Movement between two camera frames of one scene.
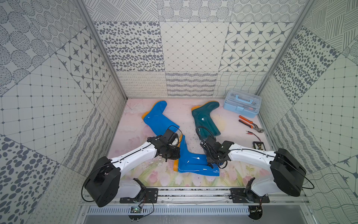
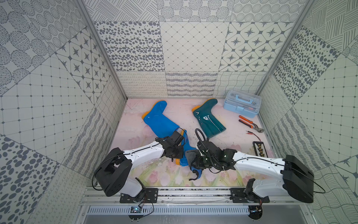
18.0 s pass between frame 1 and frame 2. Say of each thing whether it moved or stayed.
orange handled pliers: stayed
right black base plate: stayed
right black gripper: moved
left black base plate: stayed
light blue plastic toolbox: stayed
